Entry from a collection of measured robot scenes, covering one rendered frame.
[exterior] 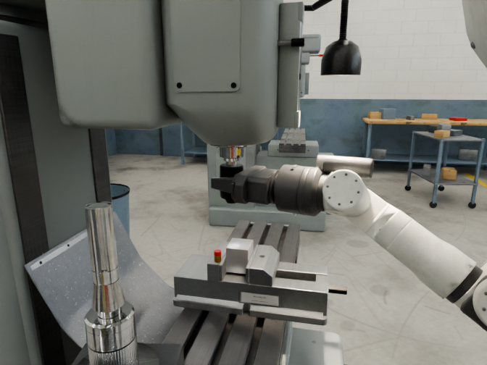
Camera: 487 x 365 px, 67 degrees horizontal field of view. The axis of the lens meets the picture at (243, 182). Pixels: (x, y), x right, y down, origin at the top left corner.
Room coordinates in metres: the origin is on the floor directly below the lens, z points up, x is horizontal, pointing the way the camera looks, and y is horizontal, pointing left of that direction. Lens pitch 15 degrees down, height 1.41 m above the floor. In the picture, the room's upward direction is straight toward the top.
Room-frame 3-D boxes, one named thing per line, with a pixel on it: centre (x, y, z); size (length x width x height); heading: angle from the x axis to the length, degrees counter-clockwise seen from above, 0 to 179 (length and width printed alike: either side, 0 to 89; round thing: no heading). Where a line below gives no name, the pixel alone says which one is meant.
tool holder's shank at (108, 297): (0.32, 0.13, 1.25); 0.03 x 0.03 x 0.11
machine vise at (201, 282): (0.78, -0.02, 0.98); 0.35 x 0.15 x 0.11; 78
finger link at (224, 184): (0.68, 0.04, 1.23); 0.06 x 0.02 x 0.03; 63
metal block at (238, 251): (0.78, 0.01, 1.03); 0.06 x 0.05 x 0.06; 168
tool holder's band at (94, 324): (0.32, 0.13, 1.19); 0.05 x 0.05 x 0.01
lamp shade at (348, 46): (0.70, -0.18, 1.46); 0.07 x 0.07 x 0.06
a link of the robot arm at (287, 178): (0.67, -0.06, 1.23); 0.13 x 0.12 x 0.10; 153
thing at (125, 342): (0.32, 0.13, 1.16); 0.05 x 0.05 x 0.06
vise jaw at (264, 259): (0.77, -0.05, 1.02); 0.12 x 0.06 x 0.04; 168
